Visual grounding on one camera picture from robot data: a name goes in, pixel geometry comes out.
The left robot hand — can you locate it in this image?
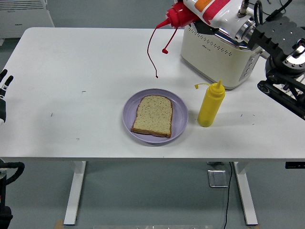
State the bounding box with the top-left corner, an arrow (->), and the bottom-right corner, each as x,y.
0,69 -> 14,124

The red squeeze bottle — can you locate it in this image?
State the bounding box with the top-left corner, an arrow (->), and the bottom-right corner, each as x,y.
147,0 -> 201,79

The slice of bread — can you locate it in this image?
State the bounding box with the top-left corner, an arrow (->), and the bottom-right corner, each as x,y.
130,94 -> 173,138

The white heater appliance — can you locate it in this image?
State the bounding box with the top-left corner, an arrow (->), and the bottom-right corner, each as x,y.
0,0 -> 55,46

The white table leg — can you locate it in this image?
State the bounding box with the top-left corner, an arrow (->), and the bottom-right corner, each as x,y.
233,161 -> 259,226
63,161 -> 87,226

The purple plate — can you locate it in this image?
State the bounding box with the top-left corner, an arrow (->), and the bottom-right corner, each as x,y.
122,88 -> 189,144

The yellow squeeze bottle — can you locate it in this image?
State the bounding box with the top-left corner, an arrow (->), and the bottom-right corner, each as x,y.
194,79 -> 226,127

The cream and chrome toaster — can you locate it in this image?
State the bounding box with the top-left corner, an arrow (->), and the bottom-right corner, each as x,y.
179,22 -> 270,91

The metal floor socket plate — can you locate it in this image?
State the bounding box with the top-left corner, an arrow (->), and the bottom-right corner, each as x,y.
207,169 -> 229,188

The black table control panel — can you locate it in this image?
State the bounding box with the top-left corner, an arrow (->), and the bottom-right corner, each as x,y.
285,161 -> 305,169

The black floor cable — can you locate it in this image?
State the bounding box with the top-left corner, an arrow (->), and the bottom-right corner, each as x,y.
223,162 -> 233,229

